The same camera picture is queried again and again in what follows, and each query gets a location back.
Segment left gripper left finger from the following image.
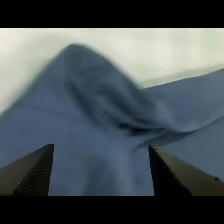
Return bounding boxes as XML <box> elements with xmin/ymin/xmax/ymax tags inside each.
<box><xmin>0</xmin><ymin>143</ymin><xmax>55</xmax><ymax>197</ymax></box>

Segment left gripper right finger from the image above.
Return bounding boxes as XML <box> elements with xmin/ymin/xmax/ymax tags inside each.
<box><xmin>148</xmin><ymin>144</ymin><xmax>224</xmax><ymax>197</ymax></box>

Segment blue T-shirt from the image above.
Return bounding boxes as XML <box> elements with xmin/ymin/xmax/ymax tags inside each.
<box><xmin>0</xmin><ymin>43</ymin><xmax>224</xmax><ymax>197</ymax></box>

